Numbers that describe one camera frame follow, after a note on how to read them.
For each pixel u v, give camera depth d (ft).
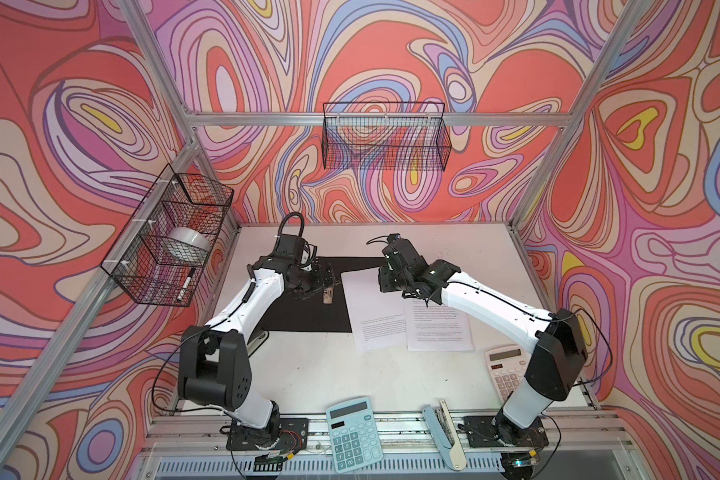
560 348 1.43
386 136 3.16
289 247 2.26
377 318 3.06
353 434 2.36
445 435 2.31
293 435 2.39
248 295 1.71
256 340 2.88
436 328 3.06
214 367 1.43
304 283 2.45
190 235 2.41
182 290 2.35
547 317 1.52
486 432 2.42
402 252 2.03
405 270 2.01
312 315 3.07
